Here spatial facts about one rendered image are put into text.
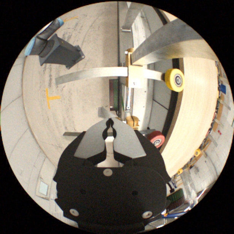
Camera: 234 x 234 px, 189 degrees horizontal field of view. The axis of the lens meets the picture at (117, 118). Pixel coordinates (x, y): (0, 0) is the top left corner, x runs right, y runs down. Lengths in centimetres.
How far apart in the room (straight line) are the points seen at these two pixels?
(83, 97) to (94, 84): 25
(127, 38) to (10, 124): 270
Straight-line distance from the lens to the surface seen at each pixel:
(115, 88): 41
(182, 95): 32
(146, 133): 36
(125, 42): 46
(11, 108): 262
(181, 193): 21
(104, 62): 114
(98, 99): 116
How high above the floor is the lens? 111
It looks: 62 degrees down
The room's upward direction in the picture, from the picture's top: 172 degrees clockwise
